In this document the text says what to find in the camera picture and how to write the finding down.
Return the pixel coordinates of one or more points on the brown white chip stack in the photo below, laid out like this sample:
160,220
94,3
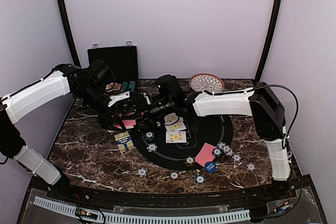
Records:
174,175

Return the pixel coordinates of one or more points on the blue white chip stack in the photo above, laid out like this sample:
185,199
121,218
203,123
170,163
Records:
142,172

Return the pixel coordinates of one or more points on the green chip row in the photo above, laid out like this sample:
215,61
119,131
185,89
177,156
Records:
124,86

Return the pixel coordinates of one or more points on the round black poker mat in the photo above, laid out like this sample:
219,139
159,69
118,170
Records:
211,129

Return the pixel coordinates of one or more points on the right black frame post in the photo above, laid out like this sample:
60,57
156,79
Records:
268,40

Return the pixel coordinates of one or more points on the gold card box base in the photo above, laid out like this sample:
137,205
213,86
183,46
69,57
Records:
124,142

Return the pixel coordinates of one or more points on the patterned ceramic plate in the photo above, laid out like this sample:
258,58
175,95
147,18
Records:
206,82

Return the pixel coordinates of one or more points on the teal chip row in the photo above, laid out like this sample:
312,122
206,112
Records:
132,86

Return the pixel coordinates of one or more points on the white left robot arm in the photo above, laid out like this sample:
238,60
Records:
18,107

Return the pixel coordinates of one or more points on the face-up card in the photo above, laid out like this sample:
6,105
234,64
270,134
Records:
172,119
178,126
176,137

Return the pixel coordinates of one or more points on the blue small blind button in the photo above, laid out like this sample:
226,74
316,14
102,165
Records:
210,167

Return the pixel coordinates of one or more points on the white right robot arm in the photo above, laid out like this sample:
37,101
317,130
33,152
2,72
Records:
267,111

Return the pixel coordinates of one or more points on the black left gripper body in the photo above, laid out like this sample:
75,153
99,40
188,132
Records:
90,94

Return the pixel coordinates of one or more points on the black poker chip case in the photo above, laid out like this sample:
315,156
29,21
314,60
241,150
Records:
122,60

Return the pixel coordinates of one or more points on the white slotted cable duct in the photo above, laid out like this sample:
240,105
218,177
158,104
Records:
143,215

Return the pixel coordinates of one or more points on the red card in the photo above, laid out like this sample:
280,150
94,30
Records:
205,154

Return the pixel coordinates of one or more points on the black frame post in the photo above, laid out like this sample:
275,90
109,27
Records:
68,32
268,40

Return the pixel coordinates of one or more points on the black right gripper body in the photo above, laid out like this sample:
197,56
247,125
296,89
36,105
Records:
151,112

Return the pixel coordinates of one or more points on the red playing card deck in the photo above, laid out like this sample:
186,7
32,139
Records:
128,124

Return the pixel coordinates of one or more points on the left black frame post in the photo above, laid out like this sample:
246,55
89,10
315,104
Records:
68,32

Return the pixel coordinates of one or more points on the boxed card deck in case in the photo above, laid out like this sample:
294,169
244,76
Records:
113,87

